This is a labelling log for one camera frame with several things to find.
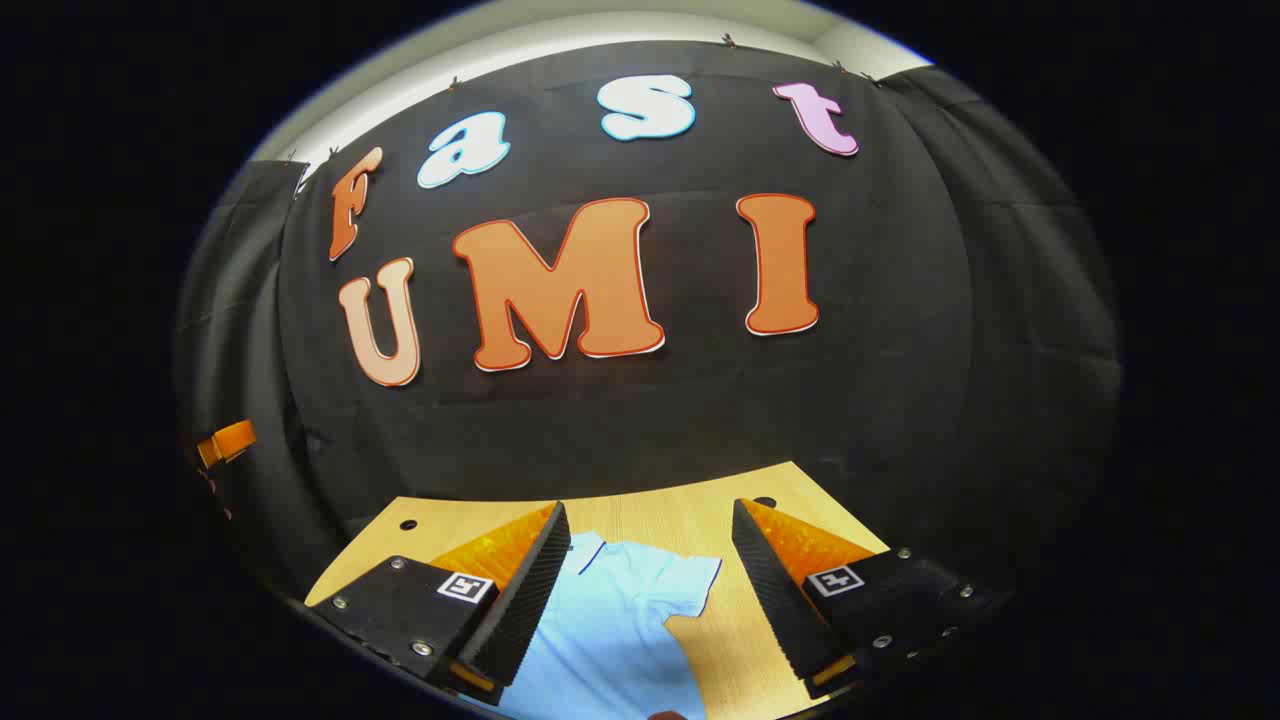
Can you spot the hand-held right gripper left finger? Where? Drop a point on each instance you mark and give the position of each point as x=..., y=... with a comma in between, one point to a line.
x=530, y=600

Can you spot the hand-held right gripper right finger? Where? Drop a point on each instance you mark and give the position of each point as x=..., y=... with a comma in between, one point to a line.
x=775, y=600

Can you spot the light blue T-shirt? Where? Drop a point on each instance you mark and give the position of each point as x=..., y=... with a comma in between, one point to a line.
x=610, y=640

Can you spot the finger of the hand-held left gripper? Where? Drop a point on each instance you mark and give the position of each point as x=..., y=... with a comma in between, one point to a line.
x=228, y=442

